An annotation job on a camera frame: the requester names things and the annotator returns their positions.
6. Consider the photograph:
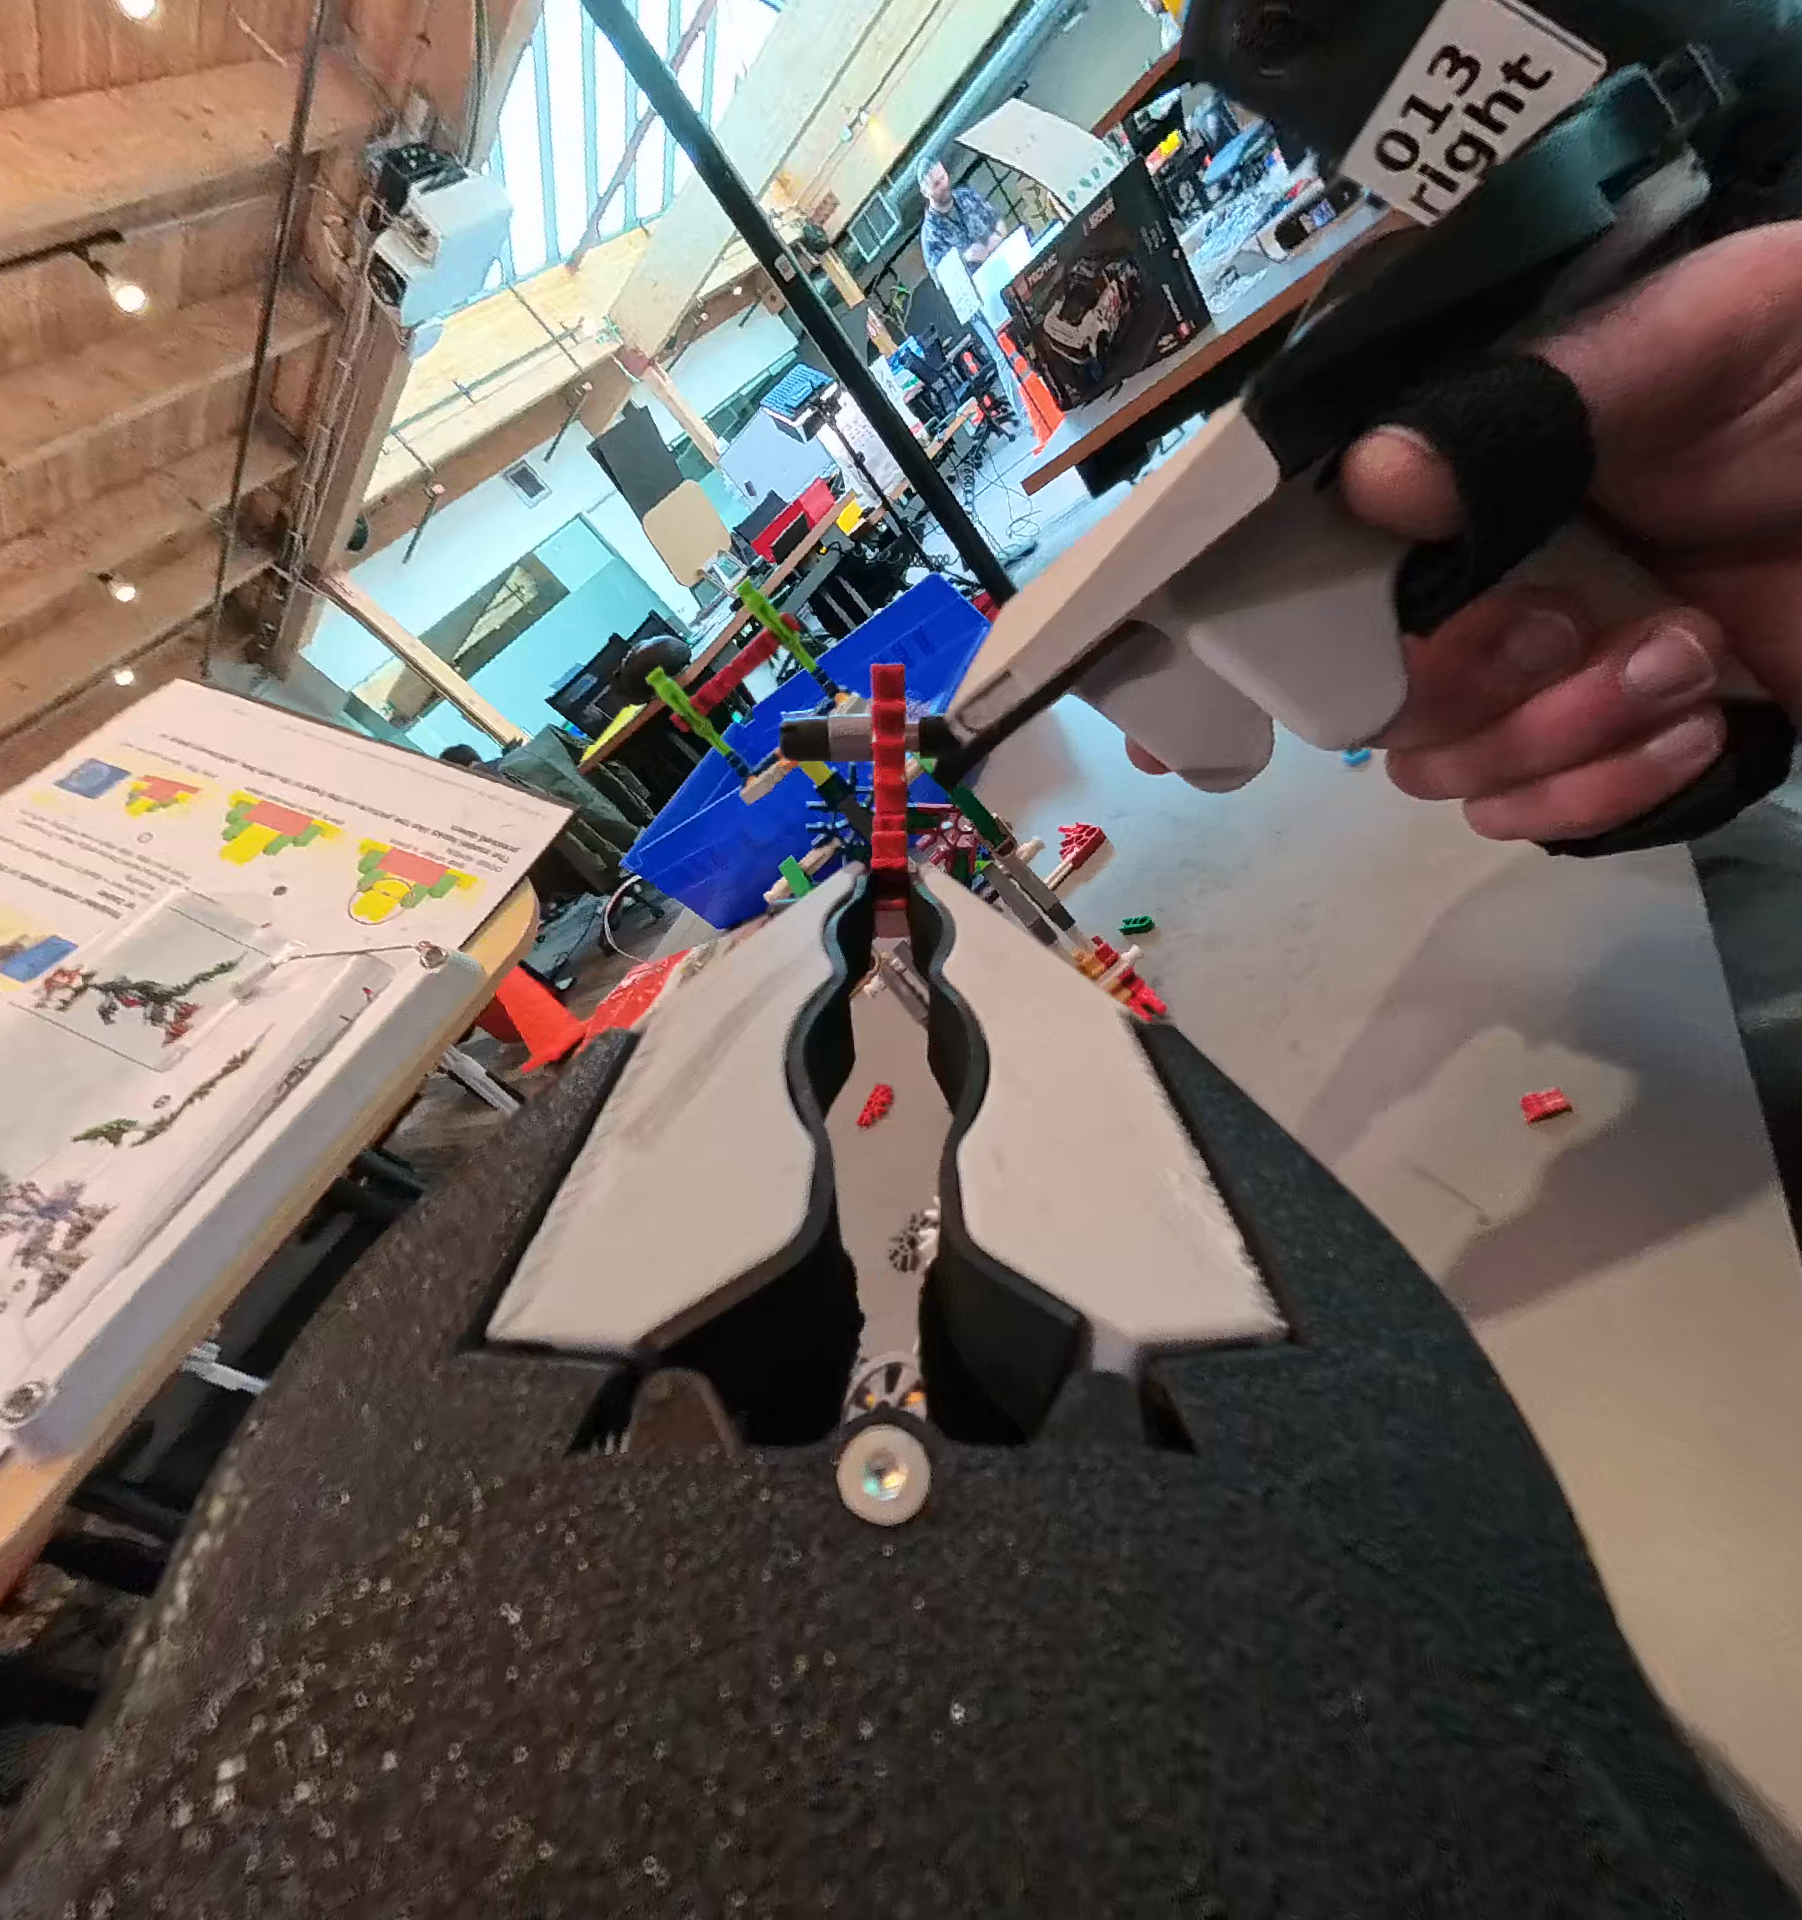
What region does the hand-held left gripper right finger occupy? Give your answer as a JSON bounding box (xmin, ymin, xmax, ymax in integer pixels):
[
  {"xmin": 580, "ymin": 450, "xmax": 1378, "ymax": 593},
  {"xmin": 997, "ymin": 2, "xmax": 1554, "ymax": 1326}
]
[{"xmin": 902, "ymin": 872, "xmax": 1291, "ymax": 1367}]

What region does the black toy car box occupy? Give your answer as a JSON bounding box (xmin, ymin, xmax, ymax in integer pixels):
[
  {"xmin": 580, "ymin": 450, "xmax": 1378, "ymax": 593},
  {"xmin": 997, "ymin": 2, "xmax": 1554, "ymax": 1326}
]
[{"xmin": 997, "ymin": 158, "xmax": 1216, "ymax": 409}]

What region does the red rod black cylinder assembly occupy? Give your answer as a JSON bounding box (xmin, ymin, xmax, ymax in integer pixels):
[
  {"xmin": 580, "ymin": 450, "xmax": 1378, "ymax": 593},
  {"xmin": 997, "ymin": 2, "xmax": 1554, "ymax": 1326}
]
[{"xmin": 774, "ymin": 666, "xmax": 968, "ymax": 993}]

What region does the blue plastic bin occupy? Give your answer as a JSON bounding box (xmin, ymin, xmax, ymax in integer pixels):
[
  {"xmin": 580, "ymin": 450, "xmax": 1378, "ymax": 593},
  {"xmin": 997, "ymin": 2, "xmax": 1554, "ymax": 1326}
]
[{"xmin": 626, "ymin": 578, "xmax": 993, "ymax": 932}]

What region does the white page holder clip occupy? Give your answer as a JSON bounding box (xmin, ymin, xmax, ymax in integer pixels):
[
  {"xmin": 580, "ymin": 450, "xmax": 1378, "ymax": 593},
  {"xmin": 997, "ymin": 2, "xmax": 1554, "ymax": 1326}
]
[{"xmin": 0, "ymin": 938, "xmax": 498, "ymax": 1458}]

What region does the multicolour toy model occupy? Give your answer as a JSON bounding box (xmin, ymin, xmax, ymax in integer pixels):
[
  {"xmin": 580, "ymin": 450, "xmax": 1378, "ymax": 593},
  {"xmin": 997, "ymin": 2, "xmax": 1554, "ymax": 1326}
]
[{"xmin": 645, "ymin": 578, "xmax": 1008, "ymax": 901}]

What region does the red yellow connector cluster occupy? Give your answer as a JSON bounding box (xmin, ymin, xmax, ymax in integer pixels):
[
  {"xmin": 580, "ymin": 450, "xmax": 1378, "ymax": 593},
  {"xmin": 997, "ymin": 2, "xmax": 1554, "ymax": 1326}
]
[{"xmin": 1068, "ymin": 931, "xmax": 1165, "ymax": 1022}]

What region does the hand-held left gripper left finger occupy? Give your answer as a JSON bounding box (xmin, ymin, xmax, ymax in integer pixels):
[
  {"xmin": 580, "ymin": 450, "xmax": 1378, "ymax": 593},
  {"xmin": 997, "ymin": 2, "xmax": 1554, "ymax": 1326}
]
[{"xmin": 491, "ymin": 872, "xmax": 887, "ymax": 1359}]

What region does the black metal table leg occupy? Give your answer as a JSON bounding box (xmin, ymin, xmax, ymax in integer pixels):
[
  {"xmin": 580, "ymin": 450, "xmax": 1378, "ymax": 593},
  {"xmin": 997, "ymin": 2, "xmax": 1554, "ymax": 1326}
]
[{"xmin": 586, "ymin": 0, "xmax": 1023, "ymax": 602}]

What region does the instruction booklet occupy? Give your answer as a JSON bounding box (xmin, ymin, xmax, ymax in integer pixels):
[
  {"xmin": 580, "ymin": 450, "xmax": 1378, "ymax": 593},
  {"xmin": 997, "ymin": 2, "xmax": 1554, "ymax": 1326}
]
[{"xmin": 0, "ymin": 678, "xmax": 574, "ymax": 1412}]

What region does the white ceiling projector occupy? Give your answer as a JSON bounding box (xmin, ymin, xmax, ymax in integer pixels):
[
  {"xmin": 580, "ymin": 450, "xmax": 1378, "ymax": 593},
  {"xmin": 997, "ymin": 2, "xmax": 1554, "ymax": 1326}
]
[{"xmin": 361, "ymin": 136, "xmax": 511, "ymax": 332}]

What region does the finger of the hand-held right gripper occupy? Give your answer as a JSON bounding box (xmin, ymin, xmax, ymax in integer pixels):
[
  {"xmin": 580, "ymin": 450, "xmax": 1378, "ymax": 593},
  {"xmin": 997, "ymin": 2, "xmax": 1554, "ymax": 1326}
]
[{"xmin": 945, "ymin": 407, "xmax": 1285, "ymax": 789}]

